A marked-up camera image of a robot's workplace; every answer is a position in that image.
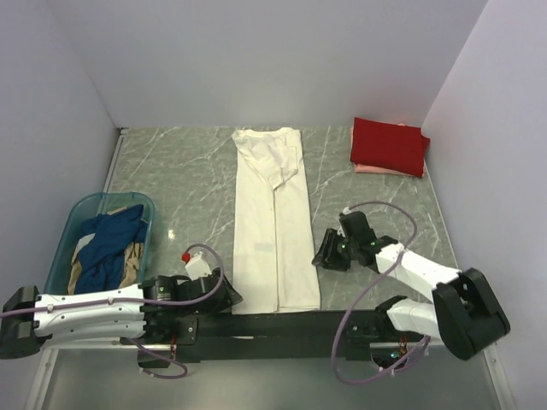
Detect folded red t-shirt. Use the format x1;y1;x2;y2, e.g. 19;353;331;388
350;117;430;178

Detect teal plastic basket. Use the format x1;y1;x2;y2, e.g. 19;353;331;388
44;192;155;296

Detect beige t-shirt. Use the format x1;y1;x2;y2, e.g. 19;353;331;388
68;207;144;296

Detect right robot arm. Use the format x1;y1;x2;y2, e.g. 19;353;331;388
312;211;510;360

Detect blue t-shirt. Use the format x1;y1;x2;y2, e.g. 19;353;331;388
73;203;149;296

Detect white t-shirt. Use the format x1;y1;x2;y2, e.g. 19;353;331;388
232;127;321;315

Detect folded pink t-shirt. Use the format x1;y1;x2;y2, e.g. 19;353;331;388
350;123;426;179

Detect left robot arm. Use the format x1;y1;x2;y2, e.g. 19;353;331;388
1;269;243;360

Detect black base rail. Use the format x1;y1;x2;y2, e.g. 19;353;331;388
137;310;421;363

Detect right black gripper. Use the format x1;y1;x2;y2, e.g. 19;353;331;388
311;227;358;272

